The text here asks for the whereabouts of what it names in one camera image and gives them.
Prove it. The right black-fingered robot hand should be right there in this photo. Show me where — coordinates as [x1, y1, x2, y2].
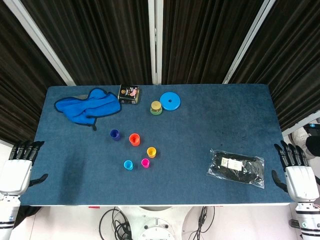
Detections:
[271, 140, 320, 203]

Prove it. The yellow and green toy jar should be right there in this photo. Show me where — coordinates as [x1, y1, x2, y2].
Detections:
[149, 100, 163, 116]

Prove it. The white partition post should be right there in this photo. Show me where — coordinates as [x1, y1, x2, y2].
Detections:
[222, 0, 271, 85]
[3, 0, 76, 87]
[147, 0, 164, 85]

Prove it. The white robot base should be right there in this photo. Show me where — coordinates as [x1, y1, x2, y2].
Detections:
[119, 206, 191, 240]

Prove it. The left black-fingered robot hand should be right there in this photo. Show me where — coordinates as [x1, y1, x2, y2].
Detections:
[0, 140, 49, 196]

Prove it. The black pleated curtain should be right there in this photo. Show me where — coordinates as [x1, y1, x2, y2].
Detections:
[0, 0, 67, 152]
[161, 0, 265, 85]
[228, 0, 320, 132]
[21, 0, 153, 86]

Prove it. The blue cloth with black trim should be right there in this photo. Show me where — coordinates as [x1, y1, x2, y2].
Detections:
[54, 87, 123, 131]

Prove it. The blue disc with hole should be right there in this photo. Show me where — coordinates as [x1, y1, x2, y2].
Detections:
[159, 91, 182, 112]

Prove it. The black cable bundle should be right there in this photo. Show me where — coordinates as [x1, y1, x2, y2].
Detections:
[99, 206, 133, 240]
[187, 206, 216, 240]

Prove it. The yellow plastic cup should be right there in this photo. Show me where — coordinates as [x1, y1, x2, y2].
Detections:
[146, 146, 158, 159]

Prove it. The clear bag with black item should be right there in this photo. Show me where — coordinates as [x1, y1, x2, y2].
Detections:
[206, 149, 265, 189]

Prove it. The blue felt table cover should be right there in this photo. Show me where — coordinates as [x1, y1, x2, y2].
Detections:
[19, 83, 293, 207]

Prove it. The orange plastic cup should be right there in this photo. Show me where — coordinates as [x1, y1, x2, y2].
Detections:
[128, 133, 142, 147]

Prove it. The black food tin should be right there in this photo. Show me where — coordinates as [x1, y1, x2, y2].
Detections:
[117, 84, 141, 106]

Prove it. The purple plastic cup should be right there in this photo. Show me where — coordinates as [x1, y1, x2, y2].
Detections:
[110, 129, 122, 142]

